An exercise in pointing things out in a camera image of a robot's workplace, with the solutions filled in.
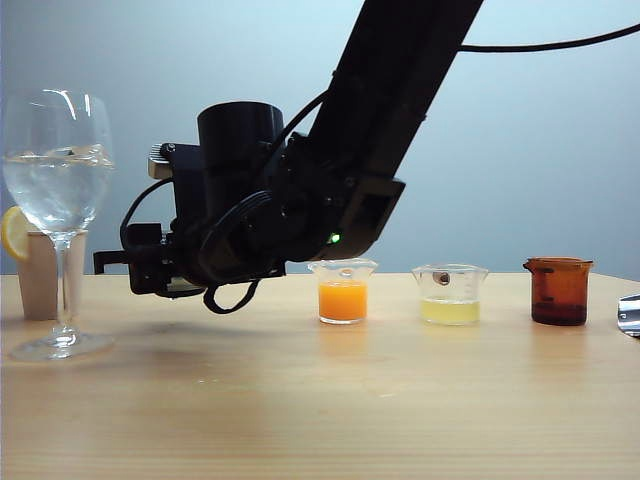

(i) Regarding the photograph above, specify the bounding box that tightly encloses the amber glass measuring cup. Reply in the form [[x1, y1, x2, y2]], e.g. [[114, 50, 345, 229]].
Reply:
[[522, 256, 595, 327]]

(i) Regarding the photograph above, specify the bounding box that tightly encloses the yellow lemon slice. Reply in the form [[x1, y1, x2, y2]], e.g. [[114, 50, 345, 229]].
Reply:
[[0, 205, 31, 262]]

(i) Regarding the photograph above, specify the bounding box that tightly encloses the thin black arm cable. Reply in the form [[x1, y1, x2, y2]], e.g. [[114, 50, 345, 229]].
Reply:
[[458, 22, 640, 54]]

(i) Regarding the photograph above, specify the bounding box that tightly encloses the clear stemmed wine glass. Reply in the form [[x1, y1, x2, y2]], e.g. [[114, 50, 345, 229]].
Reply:
[[2, 88, 117, 362]]

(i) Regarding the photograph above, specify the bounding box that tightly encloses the shiny silver metal object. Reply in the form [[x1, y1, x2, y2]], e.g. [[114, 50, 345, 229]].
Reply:
[[615, 293, 640, 339]]

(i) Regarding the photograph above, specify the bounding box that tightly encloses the clear measuring cup yellow liquid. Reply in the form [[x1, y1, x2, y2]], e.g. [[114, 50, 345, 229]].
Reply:
[[410, 264, 489, 327]]

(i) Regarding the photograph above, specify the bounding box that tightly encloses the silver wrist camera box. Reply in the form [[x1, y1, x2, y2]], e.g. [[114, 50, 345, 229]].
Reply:
[[147, 142, 174, 180]]

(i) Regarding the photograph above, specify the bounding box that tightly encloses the beige paper cup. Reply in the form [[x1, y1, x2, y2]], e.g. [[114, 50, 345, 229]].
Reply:
[[17, 230, 89, 321]]

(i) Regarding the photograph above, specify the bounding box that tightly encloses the black looped wrist cable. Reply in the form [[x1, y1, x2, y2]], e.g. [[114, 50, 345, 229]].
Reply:
[[119, 177, 281, 315]]

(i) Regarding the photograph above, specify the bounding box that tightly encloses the clear ice cube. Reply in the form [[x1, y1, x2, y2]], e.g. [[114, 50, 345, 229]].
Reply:
[[49, 143, 109, 164]]

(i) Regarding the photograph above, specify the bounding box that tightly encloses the clear measuring cup orange juice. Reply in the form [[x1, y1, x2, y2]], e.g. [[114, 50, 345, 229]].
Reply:
[[306, 258, 379, 326]]

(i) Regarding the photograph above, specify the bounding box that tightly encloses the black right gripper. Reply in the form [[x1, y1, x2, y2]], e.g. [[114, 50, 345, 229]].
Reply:
[[93, 142, 212, 299]]

